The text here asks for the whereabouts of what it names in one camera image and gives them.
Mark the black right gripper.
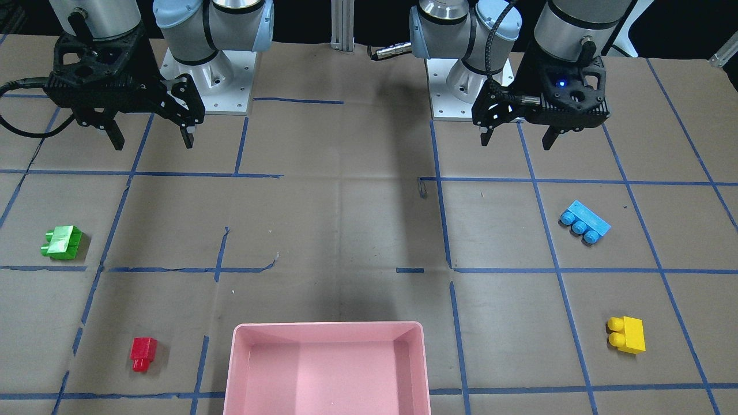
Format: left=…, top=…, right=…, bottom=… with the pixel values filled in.
left=44, top=29, right=205, bottom=152

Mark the pink plastic box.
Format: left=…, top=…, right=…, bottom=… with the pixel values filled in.
left=223, top=321, right=431, bottom=414

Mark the blue toy block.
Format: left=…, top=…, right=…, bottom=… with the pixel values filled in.
left=559, top=200, right=611, bottom=244

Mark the red toy block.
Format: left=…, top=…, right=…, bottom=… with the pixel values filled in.
left=129, top=337, right=158, bottom=373

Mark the green toy block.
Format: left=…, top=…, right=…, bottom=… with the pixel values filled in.
left=40, top=225, right=82, bottom=260

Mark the yellow toy block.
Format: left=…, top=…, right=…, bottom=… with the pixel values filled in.
left=607, top=316, right=646, bottom=354

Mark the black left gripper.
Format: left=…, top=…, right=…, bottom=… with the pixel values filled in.
left=472, top=41, right=611, bottom=152

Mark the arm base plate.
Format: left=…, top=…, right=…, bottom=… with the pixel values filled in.
left=426, top=59, right=487, bottom=122
left=161, top=50, right=259, bottom=116

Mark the aluminium frame post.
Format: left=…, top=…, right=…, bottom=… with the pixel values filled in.
left=330, top=0, right=355, bottom=54

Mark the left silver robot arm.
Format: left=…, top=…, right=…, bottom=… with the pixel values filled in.
left=369, top=1, right=632, bottom=150

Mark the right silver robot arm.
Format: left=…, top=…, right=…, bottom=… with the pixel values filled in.
left=42, top=1, right=274, bottom=150

